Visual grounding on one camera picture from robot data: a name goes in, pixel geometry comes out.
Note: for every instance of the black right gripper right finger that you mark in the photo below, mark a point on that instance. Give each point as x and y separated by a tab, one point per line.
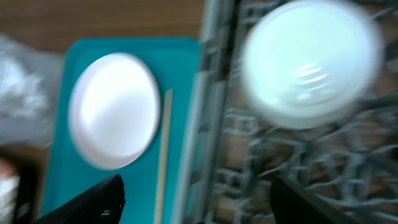
292	204

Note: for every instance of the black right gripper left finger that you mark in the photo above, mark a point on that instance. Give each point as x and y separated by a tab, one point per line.
101	204

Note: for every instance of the pile of rice and peanuts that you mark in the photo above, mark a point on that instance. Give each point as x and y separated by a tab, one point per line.
9	189

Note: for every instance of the pink plate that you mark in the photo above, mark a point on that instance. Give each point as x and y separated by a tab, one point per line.
114	111

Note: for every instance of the wooden chopstick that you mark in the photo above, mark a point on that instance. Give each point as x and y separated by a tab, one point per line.
163	154

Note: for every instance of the white bowl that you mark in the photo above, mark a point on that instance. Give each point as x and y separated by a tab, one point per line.
307	63

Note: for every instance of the grey dishwasher rack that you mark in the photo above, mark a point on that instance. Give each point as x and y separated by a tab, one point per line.
231	154

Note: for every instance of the black tray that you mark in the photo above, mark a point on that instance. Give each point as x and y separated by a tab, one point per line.
29	178

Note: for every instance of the clear plastic bin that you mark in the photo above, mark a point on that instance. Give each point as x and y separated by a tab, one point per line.
30	85

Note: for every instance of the teal plastic tray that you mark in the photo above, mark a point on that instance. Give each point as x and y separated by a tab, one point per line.
173	61

